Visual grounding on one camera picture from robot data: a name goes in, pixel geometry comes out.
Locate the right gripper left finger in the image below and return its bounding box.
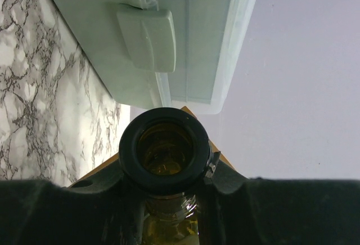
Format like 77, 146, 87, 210
1, 170, 141, 244

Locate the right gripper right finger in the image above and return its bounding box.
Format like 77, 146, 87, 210
197, 162, 359, 244

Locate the dark green wine bottle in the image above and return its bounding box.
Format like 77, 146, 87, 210
119, 108, 220, 244

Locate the wooden wine rack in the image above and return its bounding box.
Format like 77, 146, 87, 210
67, 105, 240, 189

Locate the translucent green storage box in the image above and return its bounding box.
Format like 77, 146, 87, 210
53, 0, 256, 114

